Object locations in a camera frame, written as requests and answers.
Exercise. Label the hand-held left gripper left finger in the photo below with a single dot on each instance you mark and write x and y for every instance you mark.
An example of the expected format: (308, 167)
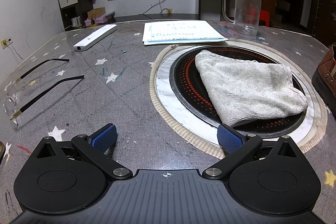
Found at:
(106, 136)

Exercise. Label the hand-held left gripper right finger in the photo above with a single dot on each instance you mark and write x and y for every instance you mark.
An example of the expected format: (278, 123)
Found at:
(228, 138)

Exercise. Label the brown leather shoe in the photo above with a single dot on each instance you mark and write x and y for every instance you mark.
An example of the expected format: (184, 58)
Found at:
(326, 69)

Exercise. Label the grey folded towel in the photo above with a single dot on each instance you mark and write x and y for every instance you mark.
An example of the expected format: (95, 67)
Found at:
(246, 90)

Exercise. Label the grey star-print tablecloth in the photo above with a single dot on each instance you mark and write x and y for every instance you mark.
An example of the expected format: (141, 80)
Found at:
(126, 87)

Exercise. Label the round black induction cooktop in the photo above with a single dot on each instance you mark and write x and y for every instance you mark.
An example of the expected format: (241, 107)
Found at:
(183, 77)

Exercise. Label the rimless eyeglasses with black temples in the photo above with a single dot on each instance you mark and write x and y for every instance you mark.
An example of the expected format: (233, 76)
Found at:
(34, 100)

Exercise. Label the long white portable device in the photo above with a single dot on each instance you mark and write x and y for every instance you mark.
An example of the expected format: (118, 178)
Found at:
(94, 37)

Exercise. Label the dark smartphone with gold edge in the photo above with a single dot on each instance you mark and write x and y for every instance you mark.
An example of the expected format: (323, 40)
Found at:
(1, 150)

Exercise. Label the pink flat box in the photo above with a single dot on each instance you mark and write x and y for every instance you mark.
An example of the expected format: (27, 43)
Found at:
(103, 18)

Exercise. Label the stack of lined paper sheets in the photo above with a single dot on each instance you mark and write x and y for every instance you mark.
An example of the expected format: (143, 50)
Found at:
(181, 31)

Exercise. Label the bundle of white tubes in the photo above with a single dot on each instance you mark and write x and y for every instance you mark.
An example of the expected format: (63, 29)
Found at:
(76, 22)

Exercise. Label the cardboard box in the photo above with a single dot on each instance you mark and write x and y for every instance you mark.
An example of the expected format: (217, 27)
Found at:
(95, 12)

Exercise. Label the black television bench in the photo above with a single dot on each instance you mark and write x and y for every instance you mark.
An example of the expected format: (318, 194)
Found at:
(147, 18)

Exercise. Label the red plastic stool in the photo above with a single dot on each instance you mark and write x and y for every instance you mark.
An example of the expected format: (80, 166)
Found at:
(265, 18)

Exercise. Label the clear glass mug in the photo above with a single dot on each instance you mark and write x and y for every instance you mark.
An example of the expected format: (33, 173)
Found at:
(248, 14)

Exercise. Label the yellowed wall outlet with plug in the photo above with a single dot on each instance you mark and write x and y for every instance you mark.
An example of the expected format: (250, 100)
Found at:
(6, 43)

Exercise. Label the yellowed wall outlet under television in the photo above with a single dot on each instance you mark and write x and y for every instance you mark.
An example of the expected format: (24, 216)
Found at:
(168, 11)

